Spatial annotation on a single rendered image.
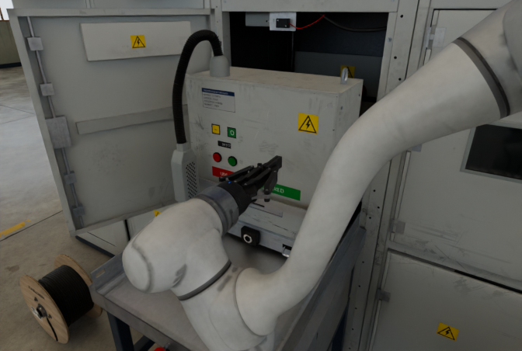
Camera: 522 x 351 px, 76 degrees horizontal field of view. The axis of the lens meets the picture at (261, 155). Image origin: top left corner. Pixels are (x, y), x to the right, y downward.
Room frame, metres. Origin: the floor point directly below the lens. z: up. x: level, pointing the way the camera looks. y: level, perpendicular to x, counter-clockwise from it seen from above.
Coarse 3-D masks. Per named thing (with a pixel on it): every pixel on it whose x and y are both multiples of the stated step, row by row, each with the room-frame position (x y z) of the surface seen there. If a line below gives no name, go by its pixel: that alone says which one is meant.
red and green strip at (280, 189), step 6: (216, 168) 0.99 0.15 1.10; (216, 174) 0.99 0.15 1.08; (222, 174) 0.97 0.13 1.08; (228, 174) 0.96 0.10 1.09; (276, 186) 0.87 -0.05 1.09; (282, 186) 0.86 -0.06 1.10; (276, 192) 0.87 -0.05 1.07; (282, 192) 0.86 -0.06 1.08; (288, 192) 0.85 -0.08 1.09; (294, 192) 0.84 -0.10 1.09; (300, 192) 0.83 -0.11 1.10; (294, 198) 0.84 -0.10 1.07
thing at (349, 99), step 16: (224, 80) 0.96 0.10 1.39; (240, 80) 0.94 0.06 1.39; (256, 80) 0.96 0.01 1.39; (272, 80) 0.96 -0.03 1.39; (288, 80) 0.96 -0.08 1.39; (304, 80) 0.96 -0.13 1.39; (320, 80) 0.96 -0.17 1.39; (336, 80) 0.96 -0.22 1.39; (352, 80) 0.96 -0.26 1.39; (352, 96) 0.89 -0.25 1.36; (336, 112) 0.79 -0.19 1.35; (352, 112) 0.91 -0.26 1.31; (336, 128) 0.80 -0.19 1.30
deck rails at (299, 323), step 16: (352, 224) 0.93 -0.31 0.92; (352, 240) 0.93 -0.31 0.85; (336, 256) 0.79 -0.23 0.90; (96, 272) 0.72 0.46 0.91; (112, 272) 0.76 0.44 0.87; (96, 288) 0.71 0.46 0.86; (112, 288) 0.71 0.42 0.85; (320, 288) 0.68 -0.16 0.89; (304, 304) 0.66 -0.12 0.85; (304, 320) 0.59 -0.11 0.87; (288, 336) 0.51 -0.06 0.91
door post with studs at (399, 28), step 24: (408, 0) 0.99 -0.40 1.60; (408, 24) 0.98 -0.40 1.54; (384, 48) 1.01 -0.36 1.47; (408, 48) 0.98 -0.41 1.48; (384, 72) 1.01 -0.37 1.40; (384, 168) 0.98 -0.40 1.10; (384, 192) 0.98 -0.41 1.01; (360, 216) 1.01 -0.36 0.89; (360, 288) 0.99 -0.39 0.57; (360, 312) 0.98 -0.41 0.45
